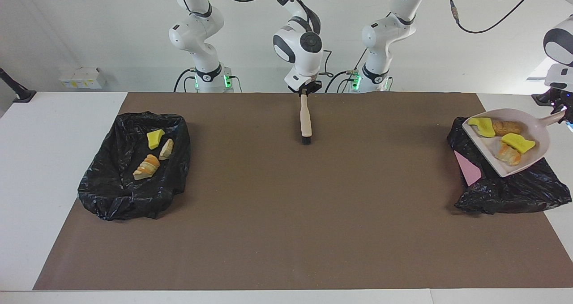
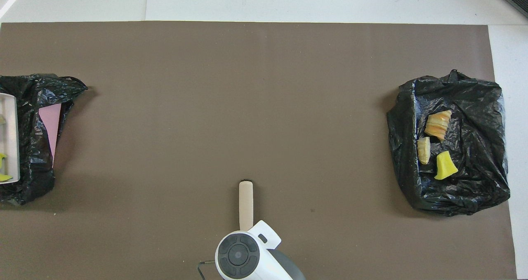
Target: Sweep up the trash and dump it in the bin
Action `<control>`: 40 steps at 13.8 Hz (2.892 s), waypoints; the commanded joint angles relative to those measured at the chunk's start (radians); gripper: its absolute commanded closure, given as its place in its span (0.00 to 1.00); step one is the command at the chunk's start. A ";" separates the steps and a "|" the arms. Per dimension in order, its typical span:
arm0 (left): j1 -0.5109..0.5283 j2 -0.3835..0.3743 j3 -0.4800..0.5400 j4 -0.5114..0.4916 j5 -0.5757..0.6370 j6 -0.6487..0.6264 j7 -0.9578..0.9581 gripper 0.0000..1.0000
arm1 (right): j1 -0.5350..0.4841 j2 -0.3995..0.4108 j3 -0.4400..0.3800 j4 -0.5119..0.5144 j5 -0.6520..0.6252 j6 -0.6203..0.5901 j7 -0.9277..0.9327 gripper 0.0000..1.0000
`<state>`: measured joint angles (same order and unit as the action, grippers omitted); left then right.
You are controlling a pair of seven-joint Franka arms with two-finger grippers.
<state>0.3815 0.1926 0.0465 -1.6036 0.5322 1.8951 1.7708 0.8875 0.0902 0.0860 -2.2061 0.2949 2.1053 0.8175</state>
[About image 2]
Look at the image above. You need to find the beige brush with black bristles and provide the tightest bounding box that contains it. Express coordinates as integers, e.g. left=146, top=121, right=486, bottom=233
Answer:
left=238, top=181, right=254, bottom=232

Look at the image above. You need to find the striped croissant piece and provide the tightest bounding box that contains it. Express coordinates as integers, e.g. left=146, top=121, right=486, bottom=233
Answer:
left=425, top=110, right=453, bottom=141
left=417, top=136, right=431, bottom=165

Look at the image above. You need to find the beige plastic dustpan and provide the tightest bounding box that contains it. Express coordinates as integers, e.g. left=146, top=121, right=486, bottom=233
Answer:
left=0, top=93, right=21, bottom=184

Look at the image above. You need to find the pink bin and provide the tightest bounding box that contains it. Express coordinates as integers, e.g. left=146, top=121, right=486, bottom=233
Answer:
left=38, top=103, right=62, bottom=167

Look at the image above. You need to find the black trash bag bin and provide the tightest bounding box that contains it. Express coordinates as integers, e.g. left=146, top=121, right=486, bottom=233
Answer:
left=387, top=69, right=511, bottom=217

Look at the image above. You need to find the black trash bag over pink bin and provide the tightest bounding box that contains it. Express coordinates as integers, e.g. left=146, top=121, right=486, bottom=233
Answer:
left=0, top=74, right=88, bottom=206

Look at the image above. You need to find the brown table mat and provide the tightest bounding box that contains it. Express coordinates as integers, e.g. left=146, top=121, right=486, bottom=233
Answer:
left=0, top=21, right=517, bottom=280

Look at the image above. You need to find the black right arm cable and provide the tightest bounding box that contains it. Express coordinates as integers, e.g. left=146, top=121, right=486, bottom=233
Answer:
left=197, top=261, right=217, bottom=280

